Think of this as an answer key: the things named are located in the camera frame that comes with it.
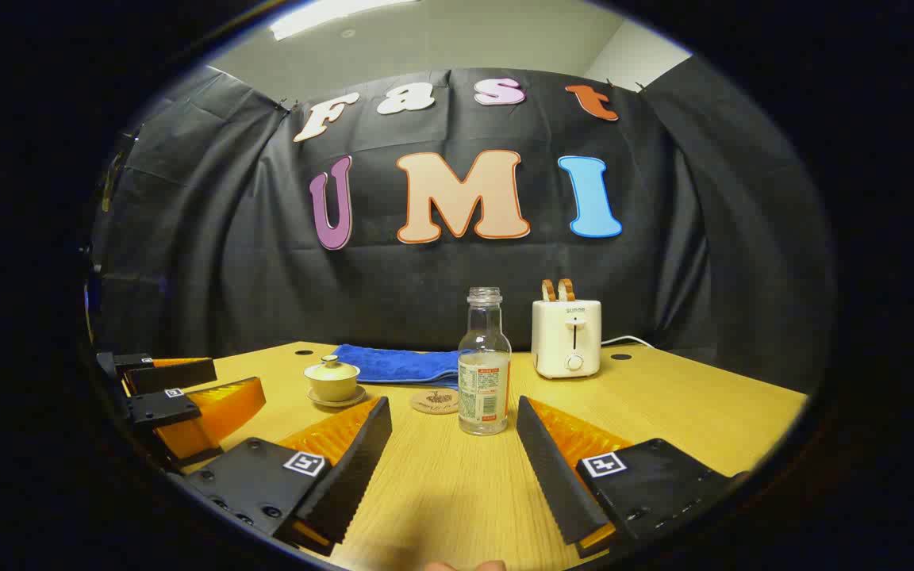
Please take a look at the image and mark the clear glass water bottle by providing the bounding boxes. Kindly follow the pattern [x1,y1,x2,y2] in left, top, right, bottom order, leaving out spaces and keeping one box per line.
[458,287,513,436]

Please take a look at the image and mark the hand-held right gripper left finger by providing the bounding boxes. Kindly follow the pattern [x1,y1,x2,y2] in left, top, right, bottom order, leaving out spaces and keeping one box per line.
[179,395,393,556]

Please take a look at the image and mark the blue towel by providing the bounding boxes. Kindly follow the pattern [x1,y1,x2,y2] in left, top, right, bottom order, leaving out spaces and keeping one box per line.
[330,344,462,389]

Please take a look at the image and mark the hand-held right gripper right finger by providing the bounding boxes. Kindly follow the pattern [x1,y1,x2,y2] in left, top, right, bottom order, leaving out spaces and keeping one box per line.
[516,395,751,558]

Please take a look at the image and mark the round cork coaster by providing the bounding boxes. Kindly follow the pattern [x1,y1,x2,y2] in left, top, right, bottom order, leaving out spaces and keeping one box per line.
[411,388,460,415]

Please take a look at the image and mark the black backdrop cloth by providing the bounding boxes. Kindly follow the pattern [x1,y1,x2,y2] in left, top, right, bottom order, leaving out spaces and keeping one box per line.
[88,56,831,393]

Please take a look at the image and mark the white toaster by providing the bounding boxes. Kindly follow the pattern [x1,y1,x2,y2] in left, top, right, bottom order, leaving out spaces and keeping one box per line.
[532,299,602,379]

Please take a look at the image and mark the cream teacup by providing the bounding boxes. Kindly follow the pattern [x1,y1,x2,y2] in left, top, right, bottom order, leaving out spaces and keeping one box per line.
[305,373,360,402]

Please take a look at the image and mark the cream teacup lid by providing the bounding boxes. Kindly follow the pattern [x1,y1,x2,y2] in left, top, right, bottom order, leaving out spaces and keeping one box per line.
[304,355,360,381]

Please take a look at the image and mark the cream saucer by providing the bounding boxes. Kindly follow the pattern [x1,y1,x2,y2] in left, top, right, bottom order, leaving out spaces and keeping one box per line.
[306,385,367,408]

